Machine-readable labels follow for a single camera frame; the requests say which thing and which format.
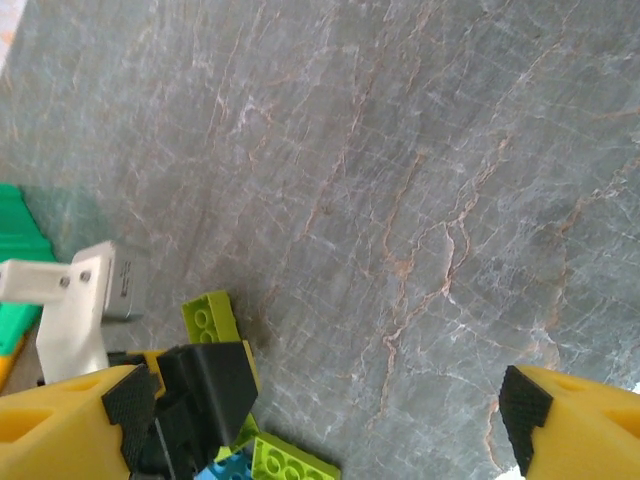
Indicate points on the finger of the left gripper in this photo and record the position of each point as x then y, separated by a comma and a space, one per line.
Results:
212, 390
175, 450

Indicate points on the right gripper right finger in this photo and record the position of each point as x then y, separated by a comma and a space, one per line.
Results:
590, 435

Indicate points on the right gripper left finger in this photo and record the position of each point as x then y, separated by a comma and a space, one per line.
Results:
55, 435

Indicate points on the lime green lego brick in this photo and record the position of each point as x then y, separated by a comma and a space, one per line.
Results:
295, 465
210, 320

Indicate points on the blue lego brick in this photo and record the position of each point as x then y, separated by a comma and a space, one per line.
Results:
225, 469

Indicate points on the green plastic bin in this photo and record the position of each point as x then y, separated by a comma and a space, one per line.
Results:
15, 220

